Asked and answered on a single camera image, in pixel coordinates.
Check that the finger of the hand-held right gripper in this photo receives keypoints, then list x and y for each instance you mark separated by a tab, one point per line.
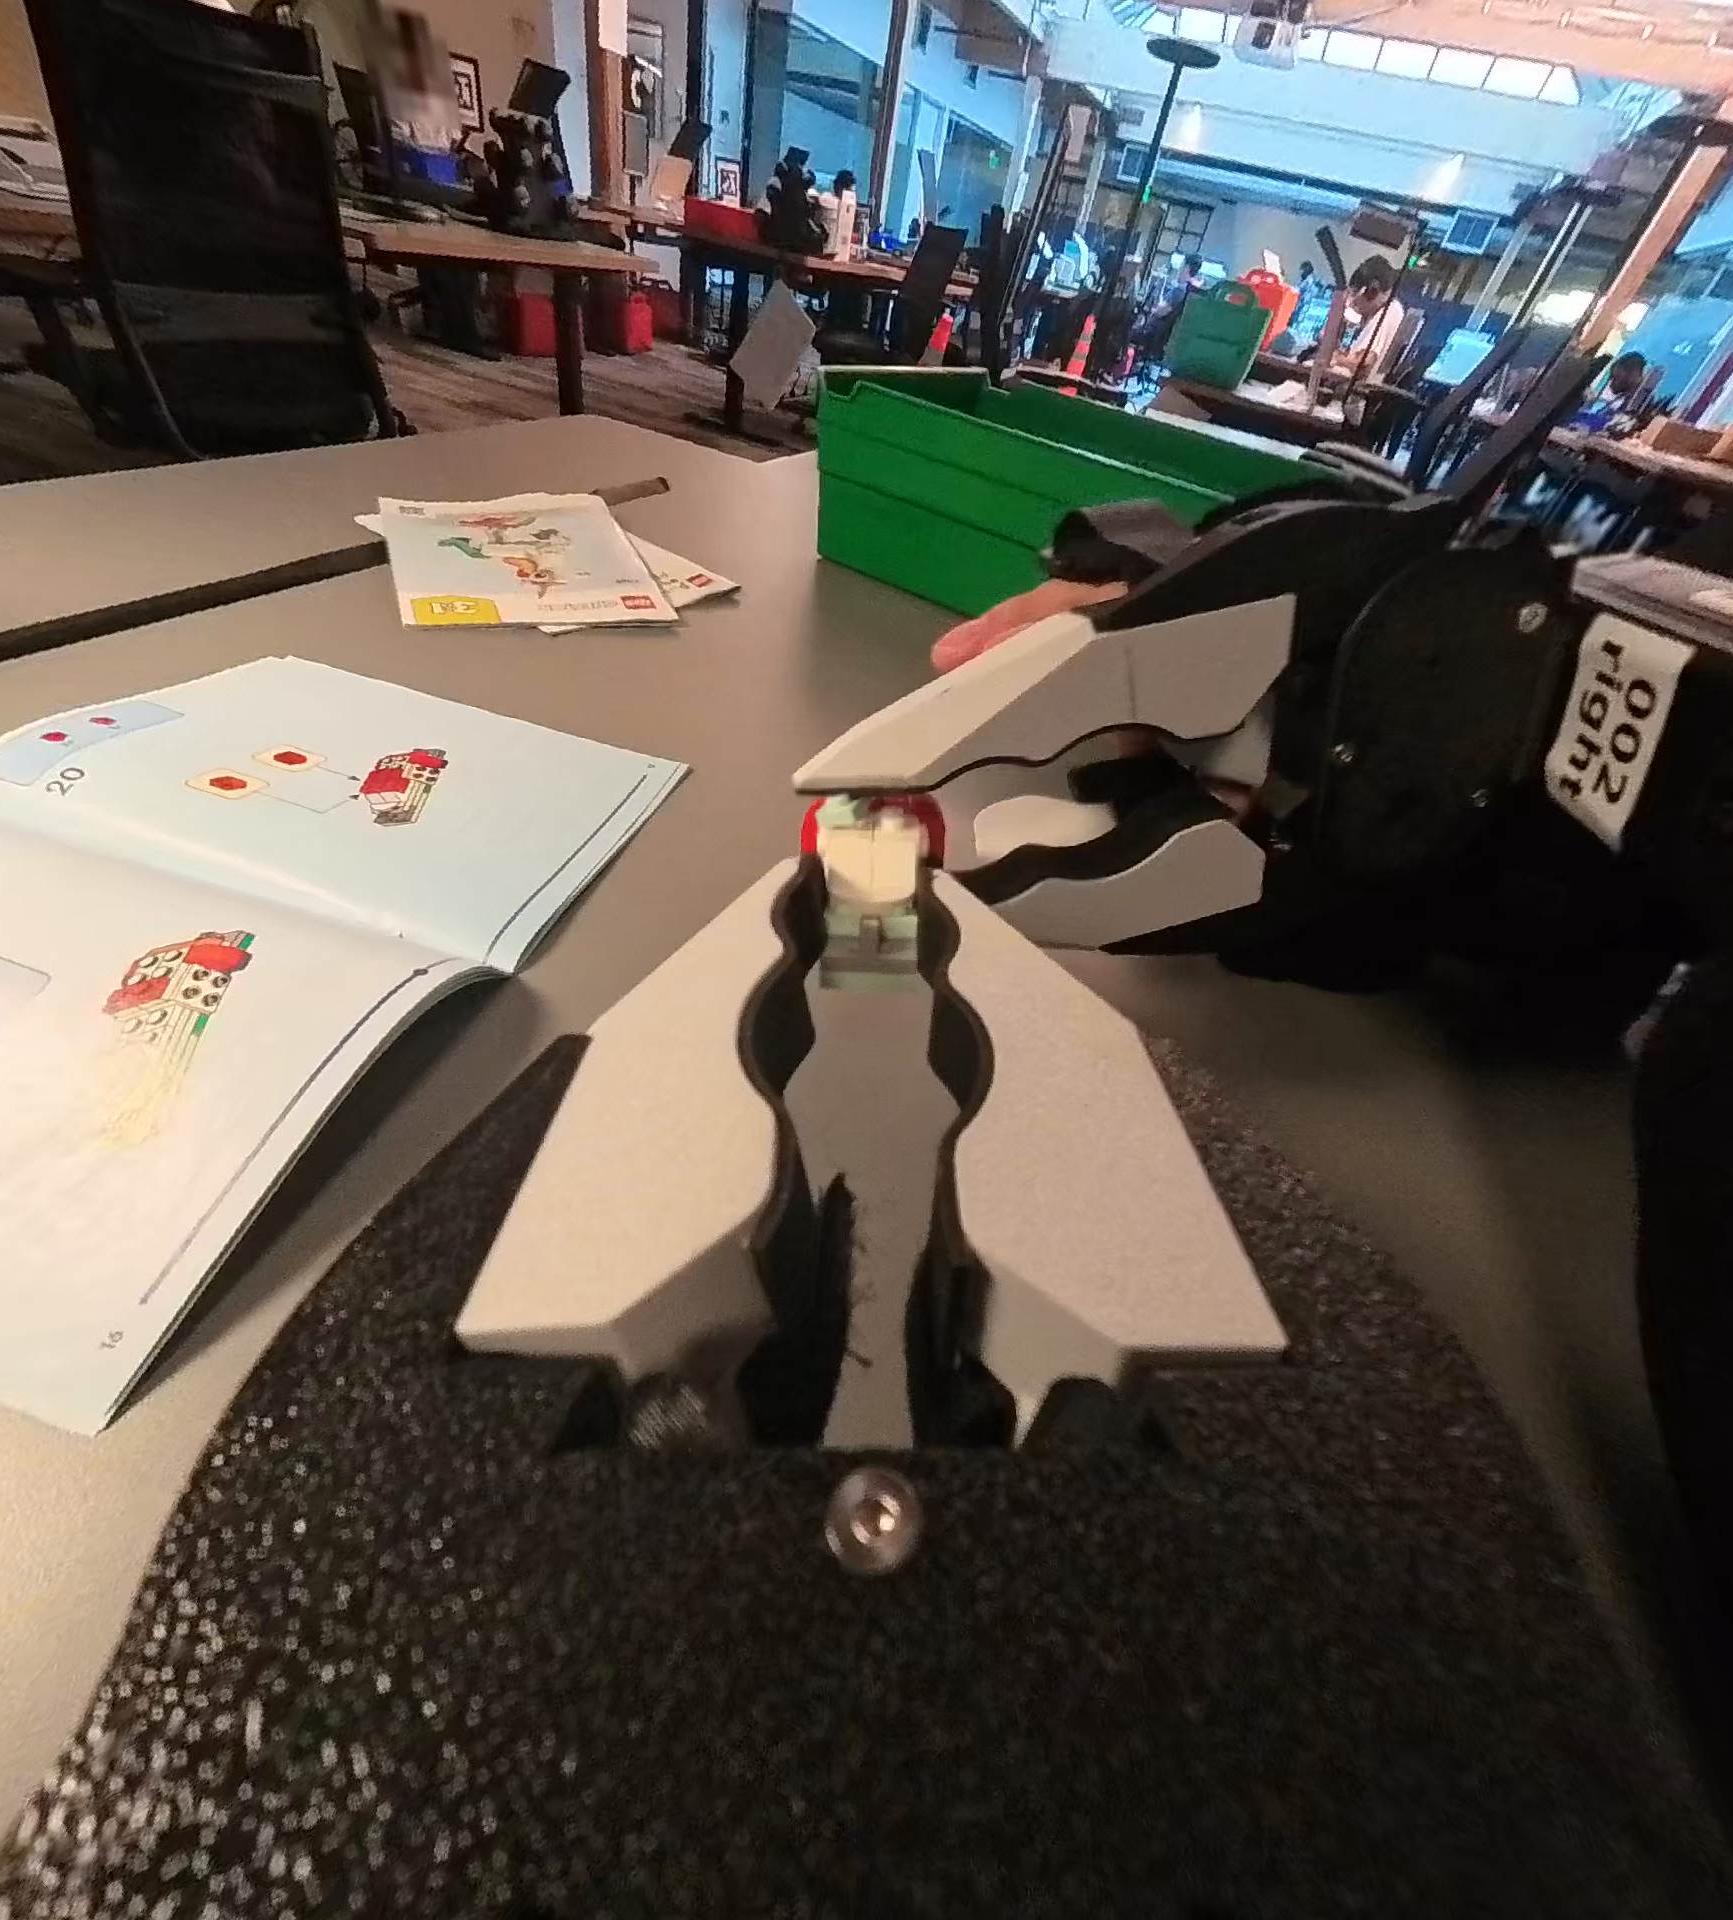
1166	885
1077	690

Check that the open instruction booklet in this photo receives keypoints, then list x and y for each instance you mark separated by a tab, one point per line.
280	901

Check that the red bin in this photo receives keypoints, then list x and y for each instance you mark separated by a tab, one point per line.
621	319
529	323

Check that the wooden desk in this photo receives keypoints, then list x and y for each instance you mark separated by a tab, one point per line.
506	252

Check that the green tote bag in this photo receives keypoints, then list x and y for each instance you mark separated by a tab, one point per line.
1214	338

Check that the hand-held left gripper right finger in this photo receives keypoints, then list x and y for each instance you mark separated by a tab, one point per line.
1090	1185

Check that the black mesh office chair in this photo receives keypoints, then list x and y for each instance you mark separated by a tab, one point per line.
206	225

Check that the green plastic bin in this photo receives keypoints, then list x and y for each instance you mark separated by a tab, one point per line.
941	495

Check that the red box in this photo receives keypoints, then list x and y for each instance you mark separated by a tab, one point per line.
722	219

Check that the small instruction booklet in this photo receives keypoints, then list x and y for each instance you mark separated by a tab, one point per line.
693	578
506	554

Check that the black floor lamp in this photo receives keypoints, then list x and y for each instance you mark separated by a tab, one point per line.
1155	134

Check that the small lego model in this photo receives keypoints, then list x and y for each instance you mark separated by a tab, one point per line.
867	885

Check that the black desk equipment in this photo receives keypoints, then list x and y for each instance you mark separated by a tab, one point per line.
529	172
795	202

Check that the person's right hand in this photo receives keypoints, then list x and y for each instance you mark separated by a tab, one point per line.
1008	622

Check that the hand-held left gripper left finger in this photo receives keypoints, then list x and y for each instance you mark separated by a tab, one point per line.
626	1185

